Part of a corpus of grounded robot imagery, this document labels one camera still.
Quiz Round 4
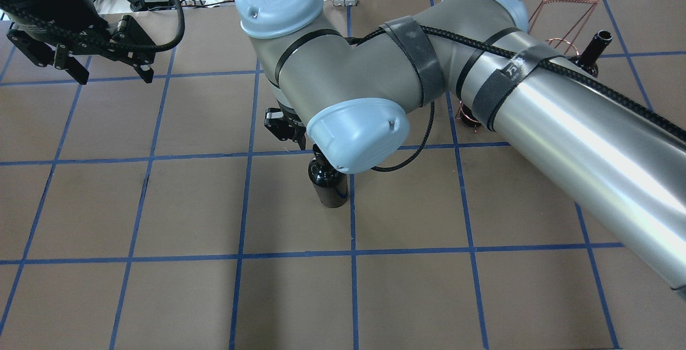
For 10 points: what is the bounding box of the copper wire wine basket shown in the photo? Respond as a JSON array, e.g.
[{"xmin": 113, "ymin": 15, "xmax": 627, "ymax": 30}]
[{"xmin": 454, "ymin": 0, "xmax": 601, "ymax": 128}]

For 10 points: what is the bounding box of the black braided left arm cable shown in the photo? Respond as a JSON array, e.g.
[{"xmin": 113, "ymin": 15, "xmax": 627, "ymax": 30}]
[{"xmin": 0, "ymin": 0, "xmax": 185, "ymax": 53}]

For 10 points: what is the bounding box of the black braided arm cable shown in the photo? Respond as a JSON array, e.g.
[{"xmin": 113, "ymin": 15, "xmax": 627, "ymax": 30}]
[
  {"xmin": 343, "ymin": 24, "xmax": 686, "ymax": 174},
  {"xmin": 0, "ymin": 0, "xmax": 185, "ymax": 53}
]

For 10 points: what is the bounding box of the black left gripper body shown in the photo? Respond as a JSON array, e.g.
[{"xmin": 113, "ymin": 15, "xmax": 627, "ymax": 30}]
[{"xmin": 2, "ymin": 0, "xmax": 109, "ymax": 57}]

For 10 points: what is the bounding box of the dark wine bottle being moved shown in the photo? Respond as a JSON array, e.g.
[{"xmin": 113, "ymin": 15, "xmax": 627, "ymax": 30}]
[{"xmin": 307, "ymin": 144, "xmax": 348, "ymax": 208}]

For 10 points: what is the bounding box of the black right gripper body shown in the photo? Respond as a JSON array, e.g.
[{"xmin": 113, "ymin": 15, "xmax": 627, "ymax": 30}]
[{"xmin": 264, "ymin": 107, "xmax": 307, "ymax": 151}]

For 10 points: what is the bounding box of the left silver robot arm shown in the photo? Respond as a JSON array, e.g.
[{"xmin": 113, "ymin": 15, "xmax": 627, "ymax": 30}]
[{"xmin": 2, "ymin": 0, "xmax": 155, "ymax": 85}]

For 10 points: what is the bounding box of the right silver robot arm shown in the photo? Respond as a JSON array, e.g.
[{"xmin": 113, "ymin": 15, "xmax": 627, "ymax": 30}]
[{"xmin": 235, "ymin": 0, "xmax": 685, "ymax": 295}]

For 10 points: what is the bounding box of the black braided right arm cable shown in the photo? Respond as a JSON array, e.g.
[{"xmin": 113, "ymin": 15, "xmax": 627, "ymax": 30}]
[{"xmin": 343, "ymin": 24, "xmax": 686, "ymax": 174}]

